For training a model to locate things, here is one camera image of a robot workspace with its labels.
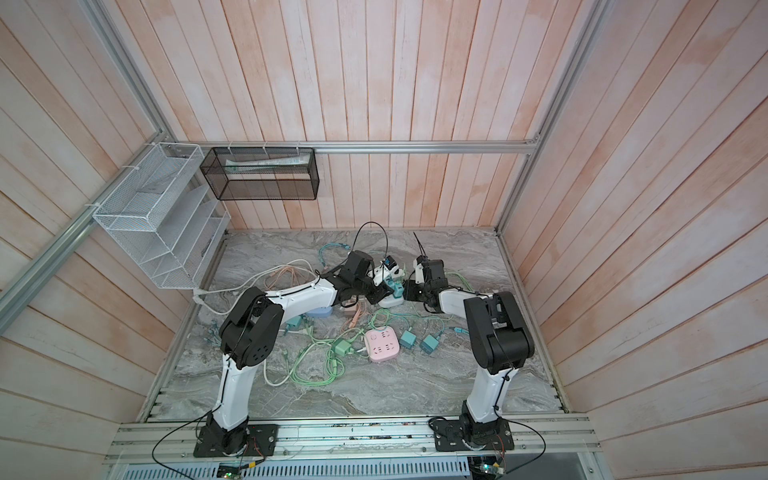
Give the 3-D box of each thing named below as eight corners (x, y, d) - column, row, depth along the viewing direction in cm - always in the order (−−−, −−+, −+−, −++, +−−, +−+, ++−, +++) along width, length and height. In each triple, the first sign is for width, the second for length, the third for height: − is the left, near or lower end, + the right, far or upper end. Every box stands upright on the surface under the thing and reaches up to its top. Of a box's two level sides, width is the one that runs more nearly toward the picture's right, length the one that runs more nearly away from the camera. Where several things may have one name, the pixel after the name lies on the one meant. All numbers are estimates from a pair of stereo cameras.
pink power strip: (364, 360, 88) (363, 356, 85) (365, 330, 94) (364, 326, 91) (399, 360, 88) (400, 356, 85) (398, 331, 94) (398, 326, 91)
